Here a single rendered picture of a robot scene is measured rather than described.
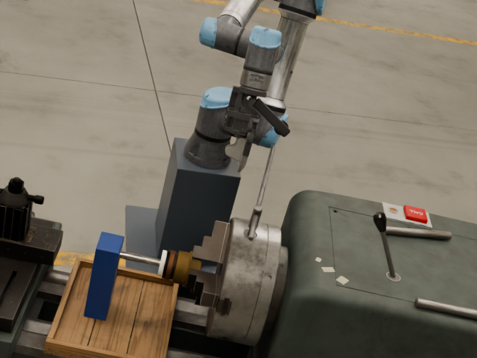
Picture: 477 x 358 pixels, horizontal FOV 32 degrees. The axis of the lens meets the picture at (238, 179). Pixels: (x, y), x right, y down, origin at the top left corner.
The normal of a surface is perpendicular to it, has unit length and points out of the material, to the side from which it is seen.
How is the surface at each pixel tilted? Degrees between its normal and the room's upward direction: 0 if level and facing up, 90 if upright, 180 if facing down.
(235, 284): 58
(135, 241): 0
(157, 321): 0
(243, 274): 47
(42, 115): 0
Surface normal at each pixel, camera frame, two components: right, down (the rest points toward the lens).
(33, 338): 0.23, -0.84
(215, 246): 0.11, -0.14
